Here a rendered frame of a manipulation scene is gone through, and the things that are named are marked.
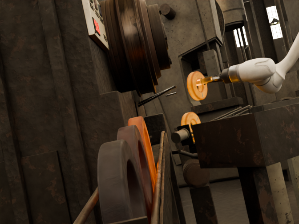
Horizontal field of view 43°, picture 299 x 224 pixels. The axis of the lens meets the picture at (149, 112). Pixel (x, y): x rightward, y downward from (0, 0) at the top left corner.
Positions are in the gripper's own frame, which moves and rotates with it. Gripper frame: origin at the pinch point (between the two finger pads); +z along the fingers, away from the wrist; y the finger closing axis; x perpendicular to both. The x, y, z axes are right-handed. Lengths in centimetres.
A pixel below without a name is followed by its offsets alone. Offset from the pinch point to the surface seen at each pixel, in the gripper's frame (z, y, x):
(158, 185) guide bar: -56, -116, -27
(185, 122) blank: 6.7, -6.9, -19.4
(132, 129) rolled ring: -57, -123, -15
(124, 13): -12, -64, 27
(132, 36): -14, -64, 17
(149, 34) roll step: -16, -56, 18
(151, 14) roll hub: -14, -50, 27
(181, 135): 5.0, -15.7, -25.6
